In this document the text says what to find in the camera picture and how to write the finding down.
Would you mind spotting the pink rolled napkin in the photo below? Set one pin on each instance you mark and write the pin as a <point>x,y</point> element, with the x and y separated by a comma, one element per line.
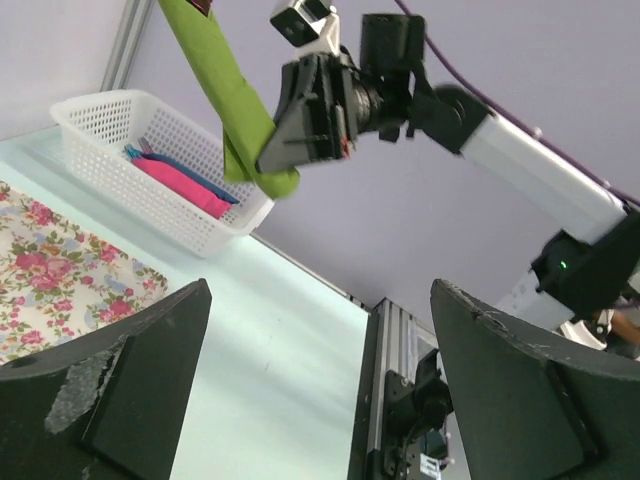
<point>184,186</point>

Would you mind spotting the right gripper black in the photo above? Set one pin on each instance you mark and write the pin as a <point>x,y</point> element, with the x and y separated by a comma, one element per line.
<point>326,102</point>

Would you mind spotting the floral tray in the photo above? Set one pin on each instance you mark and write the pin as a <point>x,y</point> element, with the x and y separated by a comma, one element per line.
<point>60,282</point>

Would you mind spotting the green paper napkin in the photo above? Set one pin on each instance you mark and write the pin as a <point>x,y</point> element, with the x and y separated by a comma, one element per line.
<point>247,126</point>

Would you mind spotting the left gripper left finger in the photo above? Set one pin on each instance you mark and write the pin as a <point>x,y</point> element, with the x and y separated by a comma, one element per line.
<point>109,404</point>

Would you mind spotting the aluminium rail frame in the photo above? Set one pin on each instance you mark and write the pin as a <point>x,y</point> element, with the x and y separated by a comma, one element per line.
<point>402,404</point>

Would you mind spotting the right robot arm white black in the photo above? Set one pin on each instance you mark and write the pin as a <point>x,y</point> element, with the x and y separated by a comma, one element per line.
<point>592,263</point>

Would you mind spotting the right corner aluminium post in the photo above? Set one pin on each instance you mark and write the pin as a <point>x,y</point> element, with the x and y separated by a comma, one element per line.
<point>129,34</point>

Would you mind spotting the white plastic basket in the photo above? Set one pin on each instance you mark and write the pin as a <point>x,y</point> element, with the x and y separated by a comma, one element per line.
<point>96,127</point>

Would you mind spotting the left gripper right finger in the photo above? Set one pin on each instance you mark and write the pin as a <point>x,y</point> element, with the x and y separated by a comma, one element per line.
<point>531,404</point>

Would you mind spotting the person forearm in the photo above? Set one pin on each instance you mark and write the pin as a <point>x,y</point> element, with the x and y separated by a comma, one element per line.
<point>625,328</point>

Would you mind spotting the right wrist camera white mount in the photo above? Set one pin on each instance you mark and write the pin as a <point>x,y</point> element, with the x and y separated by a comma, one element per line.
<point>310,26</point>

